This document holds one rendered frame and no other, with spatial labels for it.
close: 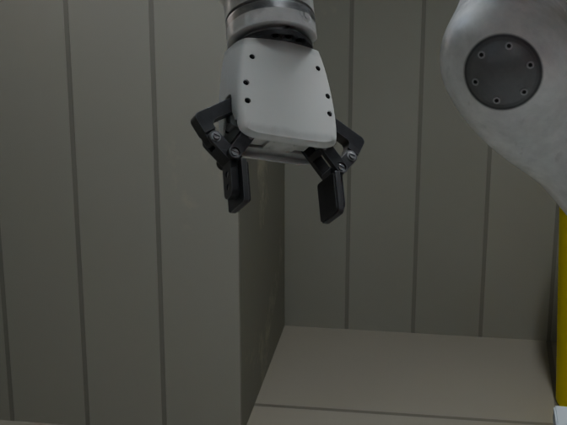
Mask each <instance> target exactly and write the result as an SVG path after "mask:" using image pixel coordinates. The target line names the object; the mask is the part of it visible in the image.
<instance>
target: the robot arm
mask: <svg viewBox="0 0 567 425"><path fill-rule="evenodd" d="M219 1H220V2H221V3H222V4H223V6H224V15H225V26H226V38H227V48H228V50H227V51H226V52H225V53H224V60H223V65H222V71H221V79H220V89H219V103H217V104H216V105H212V106H210V107H208V108H206V109H204V110H200V111H199V112H198V113H196V115H195V116H194V117H193V118H192V119H191V124H192V127H193V128H194V130H195V132H196V133H197V135H198V136H199V138H201V139H202V145H203V147H204V148H205V149H206V150H207V151H208V152H209V153H210V154H211V156H212V157H213V158H214V159H215V160H216V161H217V163H216V165H217V167H218V168H219V169H220V170H222V171H223V180H224V198H225V199H228V207H229V213H237V212H239V211H240V210H241V209H242V208H243V207H244V206H245V205H246V204H247V203H248V202H250V200H251V189H250V178H249V166H248V162H246V159H244V158H248V159H258V160H265V161H271V162H277V163H284V164H297V165H308V164H310V165H311V166H312V167H313V169H314V170H315V171H316V173H317V174H318V175H319V176H320V177H321V179H322V181H321V182H320V183H319V184H318V186H317V191H318V200H319V208H320V217H321V222H322V223H326V224H329V223H331V222H332V221H333V220H335V219H336V218H338V217H339V216H340V215H342V214H343V211H344V208H345V197H344V189H343V174H344V173H345V172H347V170H348V169H349V168H350V167H351V166H352V165H353V164H354V163H355V161H356V160H357V157H358V155H359V153H360V151H361V148H362V147H363V145H364V143H365V141H364V139H363V138H362V137H361V136H360V135H358V134H357V133H356V132H354V131H353V130H351V129H350V128H348V127H347V126H345V125H344V124H343V123H342V122H341V121H339V120H337V119H336V118H335V114H334V109H333V103H332V95H331V91H330V87H329V83H328V80H327V75H326V71H325V68H324V66H323V63H322V60H321V56H320V54H319V51H317V50H314V49H313V43H314V42H315V41H316V40H317V35H316V20H315V12H314V3H313V0H219ZM440 72H441V77H442V80H443V82H444V85H445V88H446V91H447V93H448V95H449V96H450V98H451V100H452V102H453V104H454V105H455V107H456V108H457V110H458V111H459V113H460V114H461V115H462V117H463V118H464V120H465V121H466V122H467V124H468V125H469V126H470V127H471V128H472V129H473V130H474V131H475V132H476V133H477V134H478V135H479V136H480V137H481V138H482V139H483V140H484V141H485V142H486V143H487V144H488V145H489V146H490V147H491V148H492V149H493V150H494V151H495V152H497V153H498V154H499V155H500V156H502V157H503V158H504V159H506V160H507V161H509V162H510V163H511V164H513V165H514V166H515V167H516V168H518V169H520V170H521V171H523V172H524V173H526V174H527V175H529V176H530V177H532V178H533V179H534V180H535V181H536V182H537V183H538V184H540V185H541V186H542V187H543V188H544V189H545V190H546V191H547V193H548V194H549V195H550V196H551V197H552V198H553V199H554V200H555V201H556V203H557V204H558V205H559V207H560V208H561V209H562V210H563V212H564V213H565V214H566V216H567V0H460V1H459V3H458V6H457V8H456V11H455V13H454V14H453V16H452V17H451V20H450V22H449V24H448V25H447V27H446V30H445V33H444V36H443V39H442V42H441V46H440ZM216 121H218V122H219V131H216V130H215V126H214V122H216ZM336 141H337V142H338V143H340V144H341V145H342V146H343V152H342V155H341V156H340V155H339V154H338V152H337V151H336V149H335V148H334V147H333V146H334V145H335V143H336ZM322 156H323V157H324V158H325V160H326V161H327V162H328V163H329V164H330V166H331V167H329V166H328V164H327V163H326V161H325V160H324V159H323V157H322Z"/></svg>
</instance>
